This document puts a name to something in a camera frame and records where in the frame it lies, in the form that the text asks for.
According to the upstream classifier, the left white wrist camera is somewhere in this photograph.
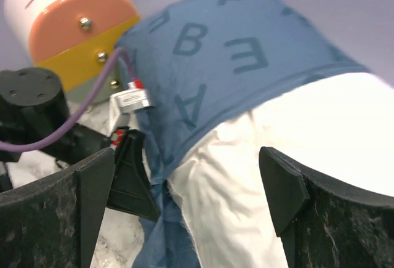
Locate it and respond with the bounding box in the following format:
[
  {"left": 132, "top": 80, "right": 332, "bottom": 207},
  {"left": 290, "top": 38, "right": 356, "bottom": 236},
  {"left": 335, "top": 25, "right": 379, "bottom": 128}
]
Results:
[{"left": 108, "top": 79, "right": 153, "bottom": 134}]

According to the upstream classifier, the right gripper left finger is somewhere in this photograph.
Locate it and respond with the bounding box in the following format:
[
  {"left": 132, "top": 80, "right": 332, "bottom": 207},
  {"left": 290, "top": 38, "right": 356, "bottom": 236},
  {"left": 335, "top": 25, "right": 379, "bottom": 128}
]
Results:
[{"left": 1, "top": 148, "right": 115, "bottom": 267}]

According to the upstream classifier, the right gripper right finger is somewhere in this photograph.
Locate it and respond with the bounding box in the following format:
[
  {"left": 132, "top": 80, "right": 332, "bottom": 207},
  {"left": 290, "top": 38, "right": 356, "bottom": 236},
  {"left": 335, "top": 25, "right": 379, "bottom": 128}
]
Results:
[{"left": 259, "top": 147, "right": 393, "bottom": 267}]

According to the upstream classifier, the white pillow with red logo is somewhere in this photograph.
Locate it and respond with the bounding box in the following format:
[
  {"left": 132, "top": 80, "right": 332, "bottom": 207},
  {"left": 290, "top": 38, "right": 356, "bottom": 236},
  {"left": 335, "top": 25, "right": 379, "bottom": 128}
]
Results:
[{"left": 167, "top": 73, "right": 393, "bottom": 267}]

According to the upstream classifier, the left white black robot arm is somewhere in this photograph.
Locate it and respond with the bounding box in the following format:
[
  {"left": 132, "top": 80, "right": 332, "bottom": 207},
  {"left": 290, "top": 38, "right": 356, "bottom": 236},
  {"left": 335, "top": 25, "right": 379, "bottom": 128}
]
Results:
[{"left": 1, "top": 68, "right": 160, "bottom": 222}]

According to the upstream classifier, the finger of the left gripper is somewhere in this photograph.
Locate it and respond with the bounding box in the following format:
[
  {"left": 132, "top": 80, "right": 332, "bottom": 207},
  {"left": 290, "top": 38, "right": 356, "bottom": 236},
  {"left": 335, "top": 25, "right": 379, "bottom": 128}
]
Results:
[{"left": 107, "top": 129, "right": 160, "bottom": 222}]

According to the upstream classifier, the blue lettered pillowcase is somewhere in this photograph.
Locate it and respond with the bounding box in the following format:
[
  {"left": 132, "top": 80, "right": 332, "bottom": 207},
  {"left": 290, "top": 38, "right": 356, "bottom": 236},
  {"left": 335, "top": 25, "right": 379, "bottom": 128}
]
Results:
[{"left": 118, "top": 0, "right": 366, "bottom": 267}]

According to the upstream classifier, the cream cylinder with orange lid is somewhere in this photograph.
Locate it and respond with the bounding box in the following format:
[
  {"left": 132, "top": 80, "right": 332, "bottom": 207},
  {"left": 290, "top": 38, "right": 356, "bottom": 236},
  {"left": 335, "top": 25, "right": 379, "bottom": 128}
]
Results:
[{"left": 4, "top": 0, "right": 140, "bottom": 103}]

